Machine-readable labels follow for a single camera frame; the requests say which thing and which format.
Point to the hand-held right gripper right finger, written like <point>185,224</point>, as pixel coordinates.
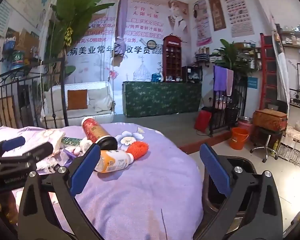
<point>215,171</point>

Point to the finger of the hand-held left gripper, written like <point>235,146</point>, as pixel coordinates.
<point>41,150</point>
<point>13,143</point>

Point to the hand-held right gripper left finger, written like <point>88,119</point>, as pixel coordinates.
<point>86,171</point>

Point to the black plastic bin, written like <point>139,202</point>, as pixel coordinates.
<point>212,190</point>

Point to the purple white plastic wrapper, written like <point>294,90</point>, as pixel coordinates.
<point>67,155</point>

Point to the orange juice bottle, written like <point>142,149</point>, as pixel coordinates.
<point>115,161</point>

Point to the red cylindrical snack can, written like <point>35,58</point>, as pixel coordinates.
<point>93,130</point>

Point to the orange foam fruit net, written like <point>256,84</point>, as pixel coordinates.
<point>138,149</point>

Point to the pale floral blanket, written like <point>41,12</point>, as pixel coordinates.
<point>47,136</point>

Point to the green snack packet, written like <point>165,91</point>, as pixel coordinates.
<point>71,141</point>

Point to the orange plastic bucket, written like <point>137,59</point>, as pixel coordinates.
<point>238,138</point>

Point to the red bag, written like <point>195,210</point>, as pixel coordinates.
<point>203,121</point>

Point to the black metal rack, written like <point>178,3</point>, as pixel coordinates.
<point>225,120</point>

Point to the pink plastic basin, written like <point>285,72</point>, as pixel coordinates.
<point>243,127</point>

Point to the white swing sofa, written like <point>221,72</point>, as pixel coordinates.
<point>57,100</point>

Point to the steel basin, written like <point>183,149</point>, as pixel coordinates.
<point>245,118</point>

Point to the orange cushion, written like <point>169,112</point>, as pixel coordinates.
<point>77,99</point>

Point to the purple floral bedsheet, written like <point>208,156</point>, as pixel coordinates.
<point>145,192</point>

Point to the chrome swivel stool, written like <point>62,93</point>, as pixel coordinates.
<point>265,133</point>

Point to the yellow bottle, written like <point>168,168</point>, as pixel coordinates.
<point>275,147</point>

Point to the white cushion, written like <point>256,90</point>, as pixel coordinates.
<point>98,100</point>

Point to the patterned wooden box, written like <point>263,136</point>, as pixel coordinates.
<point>271,120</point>

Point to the white wicker drawer unit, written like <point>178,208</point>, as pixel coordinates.
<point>292,155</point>

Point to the green patterned counter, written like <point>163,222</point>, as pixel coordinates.
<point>162,98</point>

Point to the pink towel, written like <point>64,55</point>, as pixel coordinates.
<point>230,81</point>

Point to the purple towel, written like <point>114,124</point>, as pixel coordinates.
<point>220,78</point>

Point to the black box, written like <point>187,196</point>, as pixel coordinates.
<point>192,73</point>

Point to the blue bag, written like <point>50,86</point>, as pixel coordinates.
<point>156,77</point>

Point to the red ladder shelf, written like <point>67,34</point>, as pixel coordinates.
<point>267,67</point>

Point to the green potted plant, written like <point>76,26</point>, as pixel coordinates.
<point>230,55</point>

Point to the red booth-shaped cabinet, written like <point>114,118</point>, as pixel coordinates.
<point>172,57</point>

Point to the tall banana leaf plant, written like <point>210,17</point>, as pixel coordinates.
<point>72,10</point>

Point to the hanging purple cloth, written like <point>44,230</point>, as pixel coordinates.
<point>122,12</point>

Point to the black metal bed frame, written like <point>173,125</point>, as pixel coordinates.
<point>65,100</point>

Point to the blue wall sign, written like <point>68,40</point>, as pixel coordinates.
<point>252,82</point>

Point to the pink wall poster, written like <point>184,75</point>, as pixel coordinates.
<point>202,21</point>

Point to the wall shelf with jars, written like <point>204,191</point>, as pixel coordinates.
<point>297,45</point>

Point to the brown wall poster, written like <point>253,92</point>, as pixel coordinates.
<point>216,11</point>

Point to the white chart wall poster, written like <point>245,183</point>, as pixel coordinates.
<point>238,10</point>

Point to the large printed wall banner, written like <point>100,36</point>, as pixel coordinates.
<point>145,17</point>

